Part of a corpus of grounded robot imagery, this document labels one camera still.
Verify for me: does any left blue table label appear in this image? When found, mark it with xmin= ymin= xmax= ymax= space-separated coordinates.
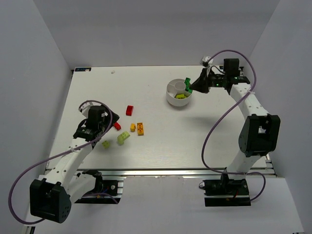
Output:
xmin=74 ymin=67 xmax=92 ymax=72

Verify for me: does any pale green lego brick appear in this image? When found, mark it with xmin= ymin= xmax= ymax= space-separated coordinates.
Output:
xmin=117 ymin=131 xmax=130 ymax=145

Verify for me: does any small orange lego brick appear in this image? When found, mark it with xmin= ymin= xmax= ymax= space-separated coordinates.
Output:
xmin=130 ymin=123 xmax=136 ymax=132

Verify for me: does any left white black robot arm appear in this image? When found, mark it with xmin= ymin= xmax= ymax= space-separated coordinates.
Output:
xmin=30 ymin=105 xmax=119 ymax=223

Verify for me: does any red lego brick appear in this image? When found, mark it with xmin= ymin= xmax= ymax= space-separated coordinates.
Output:
xmin=126 ymin=105 xmax=134 ymax=116

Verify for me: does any green lego plate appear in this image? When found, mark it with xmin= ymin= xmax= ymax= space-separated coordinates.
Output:
xmin=184 ymin=78 xmax=191 ymax=89

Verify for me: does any small dark green lego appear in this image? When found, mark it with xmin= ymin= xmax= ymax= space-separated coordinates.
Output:
xmin=185 ymin=88 xmax=193 ymax=93

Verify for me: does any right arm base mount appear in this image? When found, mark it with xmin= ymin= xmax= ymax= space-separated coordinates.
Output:
xmin=199 ymin=179 xmax=251 ymax=207

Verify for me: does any small pale green lego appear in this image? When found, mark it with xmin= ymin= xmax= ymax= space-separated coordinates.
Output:
xmin=102 ymin=140 xmax=110 ymax=149

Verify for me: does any orange yellow lego brick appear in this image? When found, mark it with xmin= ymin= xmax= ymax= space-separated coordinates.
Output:
xmin=137 ymin=122 xmax=144 ymax=136

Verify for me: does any lime green lego brick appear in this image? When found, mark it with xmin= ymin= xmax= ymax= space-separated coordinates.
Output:
xmin=175 ymin=94 xmax=187 ymax=99

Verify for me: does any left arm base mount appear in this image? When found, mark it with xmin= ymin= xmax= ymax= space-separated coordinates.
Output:
xmin=76 ymin=180 xmax=123 ymax=204

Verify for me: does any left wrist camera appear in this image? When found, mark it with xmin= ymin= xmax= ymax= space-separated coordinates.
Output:
xmin=78 ymin=102 xmax=93 ymax=118

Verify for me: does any small red lego piece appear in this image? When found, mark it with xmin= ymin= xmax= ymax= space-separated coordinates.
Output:
xmin=114 ymin=122 xmax=121 ymax=131

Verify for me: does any aluminium front rail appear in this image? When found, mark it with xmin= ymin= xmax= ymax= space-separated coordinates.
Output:
xmin=45 ymin=168 xmax=277 ymax=177

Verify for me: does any white round divided container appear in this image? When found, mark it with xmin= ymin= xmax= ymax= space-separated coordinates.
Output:
xmin=166 ymin=78 xmax=192 ymax=107

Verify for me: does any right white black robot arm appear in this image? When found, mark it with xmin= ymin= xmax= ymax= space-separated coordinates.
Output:
xmin=190 ymin=57 xmax=281 ymax=187

